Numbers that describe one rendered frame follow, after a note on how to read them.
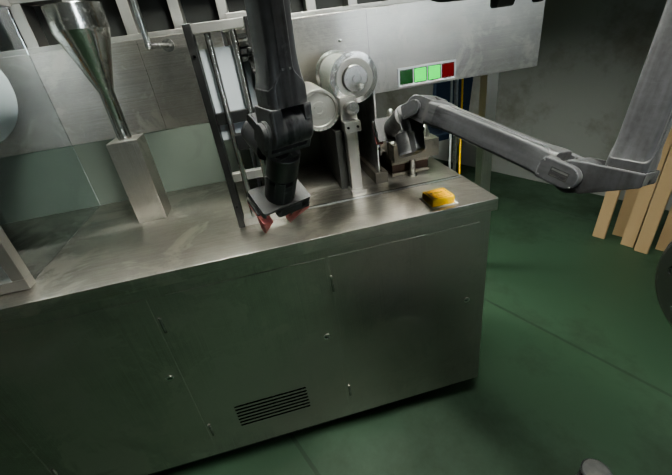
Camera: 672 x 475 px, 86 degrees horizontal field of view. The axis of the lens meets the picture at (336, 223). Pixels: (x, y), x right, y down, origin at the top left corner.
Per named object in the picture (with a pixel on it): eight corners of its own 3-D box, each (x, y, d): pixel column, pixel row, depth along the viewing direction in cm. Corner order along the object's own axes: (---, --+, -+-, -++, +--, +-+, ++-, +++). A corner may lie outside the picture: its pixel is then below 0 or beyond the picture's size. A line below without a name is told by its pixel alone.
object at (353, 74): (360, 59, 106) (372, 82, 109) (358, 59, 108) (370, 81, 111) (339, 74, 106) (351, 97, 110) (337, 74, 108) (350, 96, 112)
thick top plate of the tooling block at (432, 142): (394, 163, 121) (393, 145, 118) (360, 136, 156) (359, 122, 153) (438, 154, 123) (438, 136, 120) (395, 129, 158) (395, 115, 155)
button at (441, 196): (432, 208, 105) (432, 200, 103) (422, 198, 111) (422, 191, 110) (454, 203, 106) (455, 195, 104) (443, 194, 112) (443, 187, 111)
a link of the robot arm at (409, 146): (440, 98, 90) (416, 96, 85) (449, 143, 90) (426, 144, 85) (405, 115, 100) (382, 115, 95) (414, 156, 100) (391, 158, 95)
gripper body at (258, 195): (247, 197, 69) (246, 169, 63) (292, 180, 74) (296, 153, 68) (263, 221, 66) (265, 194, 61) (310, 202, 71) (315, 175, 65)
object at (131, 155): (129, 228, 119) (41, 33, 92) (140, 211, 131) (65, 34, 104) (173, 219, 120) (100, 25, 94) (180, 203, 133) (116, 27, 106)
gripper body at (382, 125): (410, 137, 105) (420, 129, 98) (377, 143, 104) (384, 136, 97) (406, 115, 106) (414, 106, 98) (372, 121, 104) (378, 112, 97)
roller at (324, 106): (303, 132, 114) (296, 92, 108) (293, 118, 136) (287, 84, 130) (340, 126, 115) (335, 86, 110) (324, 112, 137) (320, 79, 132)
